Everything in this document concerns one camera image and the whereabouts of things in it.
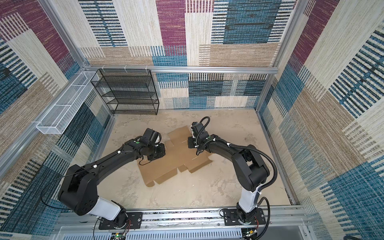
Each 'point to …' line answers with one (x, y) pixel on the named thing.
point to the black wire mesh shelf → (127, 91)
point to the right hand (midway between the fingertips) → (190, 143)
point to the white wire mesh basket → (58, 118)
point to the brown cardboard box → (177, 156)
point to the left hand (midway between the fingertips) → (167, 151)
